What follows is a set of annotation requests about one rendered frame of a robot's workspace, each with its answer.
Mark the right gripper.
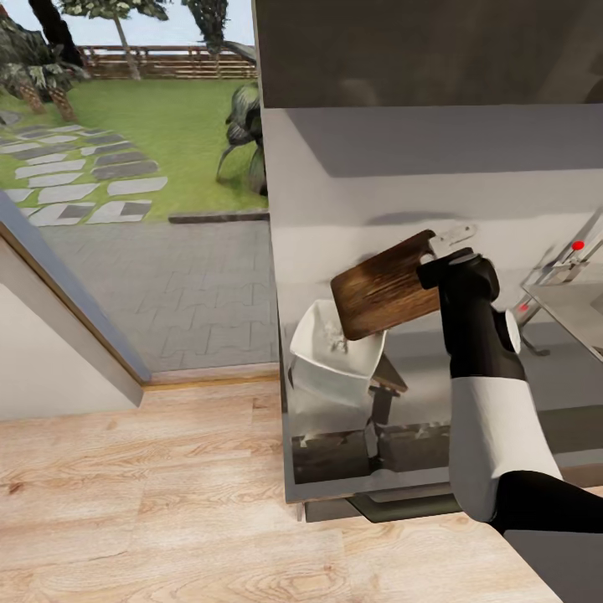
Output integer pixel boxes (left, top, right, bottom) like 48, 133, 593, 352
415, 247, 473, 290

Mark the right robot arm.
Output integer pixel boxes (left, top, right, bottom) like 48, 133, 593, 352
415, 222, 603, 603

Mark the bowl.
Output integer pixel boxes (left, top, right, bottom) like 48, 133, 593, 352
290, 299, 386, 379

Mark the cutting board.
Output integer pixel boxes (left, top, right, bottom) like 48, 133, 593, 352
331, 229, 441, 341

